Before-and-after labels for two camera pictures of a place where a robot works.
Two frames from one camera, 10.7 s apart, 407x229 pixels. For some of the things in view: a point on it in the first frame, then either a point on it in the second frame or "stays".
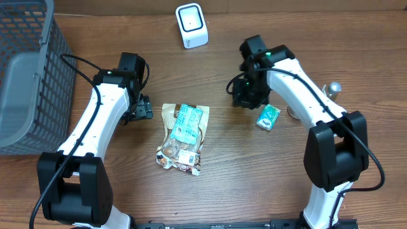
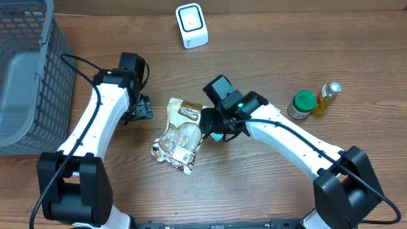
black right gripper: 243,99 -> 208,122
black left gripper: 145,110 stays
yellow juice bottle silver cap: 331,90 stays
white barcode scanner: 193,25 stays
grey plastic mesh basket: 38,77 stays
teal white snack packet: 187,124 -> 216,136
